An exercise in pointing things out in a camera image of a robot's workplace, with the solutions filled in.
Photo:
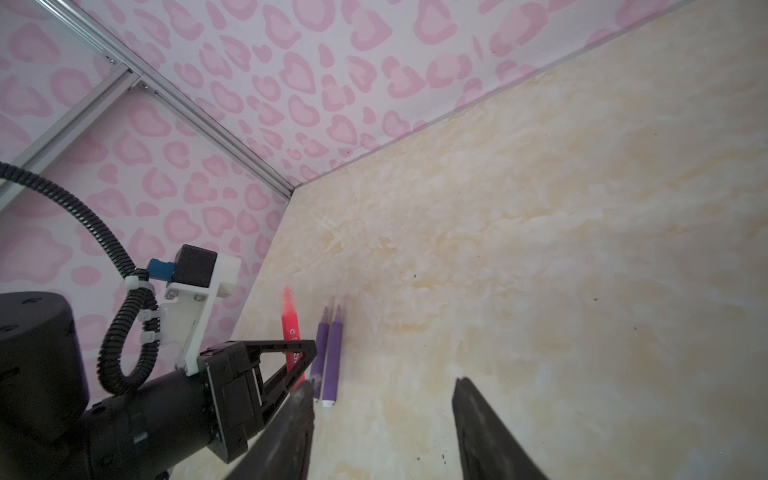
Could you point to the purple marker pen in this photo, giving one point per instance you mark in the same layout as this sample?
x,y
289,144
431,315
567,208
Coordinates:
x,y
321,340
333,358

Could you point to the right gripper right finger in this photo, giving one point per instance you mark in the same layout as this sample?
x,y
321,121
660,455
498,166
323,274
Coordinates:
x,y
487,449

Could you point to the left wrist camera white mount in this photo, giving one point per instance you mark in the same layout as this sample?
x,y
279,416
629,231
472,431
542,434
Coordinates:
x,y
194,280

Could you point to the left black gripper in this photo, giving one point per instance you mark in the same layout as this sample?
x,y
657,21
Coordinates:
x,y
144,434

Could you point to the pink marker pen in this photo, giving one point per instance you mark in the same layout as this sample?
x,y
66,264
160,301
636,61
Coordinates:
x,y
290,326

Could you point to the aluminium frame corner post left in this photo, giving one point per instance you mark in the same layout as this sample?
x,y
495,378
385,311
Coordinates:
x,y
89,30

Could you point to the aluminium frame strut left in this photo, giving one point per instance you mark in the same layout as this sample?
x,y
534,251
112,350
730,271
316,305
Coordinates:
x,y
66,131

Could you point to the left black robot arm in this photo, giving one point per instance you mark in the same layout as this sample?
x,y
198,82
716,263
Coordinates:
x,y
44,392

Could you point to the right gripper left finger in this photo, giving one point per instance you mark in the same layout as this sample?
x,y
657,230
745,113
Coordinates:
x,y
283,450

